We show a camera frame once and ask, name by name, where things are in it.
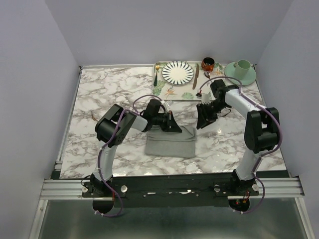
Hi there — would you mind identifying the green cup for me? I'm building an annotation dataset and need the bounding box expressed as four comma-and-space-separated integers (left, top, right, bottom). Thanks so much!
233, 60, 251, 80

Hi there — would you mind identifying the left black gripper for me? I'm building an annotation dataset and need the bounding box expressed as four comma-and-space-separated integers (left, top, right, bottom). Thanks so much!
152, 110, 181, 132

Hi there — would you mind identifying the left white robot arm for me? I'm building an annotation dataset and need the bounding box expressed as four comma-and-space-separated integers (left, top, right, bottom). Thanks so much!
90, 99, 182, 197

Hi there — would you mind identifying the aluminium frame rail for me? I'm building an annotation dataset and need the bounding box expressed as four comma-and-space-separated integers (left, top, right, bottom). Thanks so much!
40, 178, 305, 200

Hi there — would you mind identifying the striped white plate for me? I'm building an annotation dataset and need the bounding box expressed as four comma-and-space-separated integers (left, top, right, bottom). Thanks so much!
161, 61, 194, 86

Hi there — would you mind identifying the grey cloth napkin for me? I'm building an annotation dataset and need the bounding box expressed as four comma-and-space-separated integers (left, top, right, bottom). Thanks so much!
145, 126, 197, 158

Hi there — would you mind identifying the silver spoon on tray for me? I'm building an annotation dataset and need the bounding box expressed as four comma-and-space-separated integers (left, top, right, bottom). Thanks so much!
204, 71, 212, 79

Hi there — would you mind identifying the copper knife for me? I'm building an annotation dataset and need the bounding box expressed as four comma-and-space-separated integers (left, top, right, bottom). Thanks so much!
192, 63, 199, 90

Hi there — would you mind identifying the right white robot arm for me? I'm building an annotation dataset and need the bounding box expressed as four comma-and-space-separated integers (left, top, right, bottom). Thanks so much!
196, 79, 283, 195

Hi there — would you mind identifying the orange black mug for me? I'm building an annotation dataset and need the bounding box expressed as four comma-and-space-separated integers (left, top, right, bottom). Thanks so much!
201, 57, 215, 72

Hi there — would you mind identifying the gold green-handled fork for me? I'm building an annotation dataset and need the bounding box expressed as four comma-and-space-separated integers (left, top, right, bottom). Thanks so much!
153, 64, 160, 87

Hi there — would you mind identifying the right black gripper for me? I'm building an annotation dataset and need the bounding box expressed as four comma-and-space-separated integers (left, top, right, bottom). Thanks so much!
195, 100, 228, 129

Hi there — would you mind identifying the floral serving tray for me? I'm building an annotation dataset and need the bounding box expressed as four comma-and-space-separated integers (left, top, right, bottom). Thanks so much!
153, 61, 212, 101

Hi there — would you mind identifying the green saucer plate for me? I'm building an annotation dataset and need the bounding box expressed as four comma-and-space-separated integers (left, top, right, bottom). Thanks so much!
224, 62, 257, 86

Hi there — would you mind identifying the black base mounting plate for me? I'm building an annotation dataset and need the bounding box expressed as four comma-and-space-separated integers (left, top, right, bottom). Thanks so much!
82, 173, 259, 208

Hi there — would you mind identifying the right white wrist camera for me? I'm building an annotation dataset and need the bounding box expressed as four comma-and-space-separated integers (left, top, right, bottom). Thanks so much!
201, 93, 211, 105

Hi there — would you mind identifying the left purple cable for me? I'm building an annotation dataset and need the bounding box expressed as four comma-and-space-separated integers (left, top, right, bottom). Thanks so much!
92, 96, 167, 219

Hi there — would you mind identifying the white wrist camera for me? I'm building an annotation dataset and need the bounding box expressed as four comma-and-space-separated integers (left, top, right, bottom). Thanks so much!
162, 100, 173, 109
201, 93, 211, 105

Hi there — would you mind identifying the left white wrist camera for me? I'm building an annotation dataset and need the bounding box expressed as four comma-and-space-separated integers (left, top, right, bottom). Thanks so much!
162, 100, 173, 109

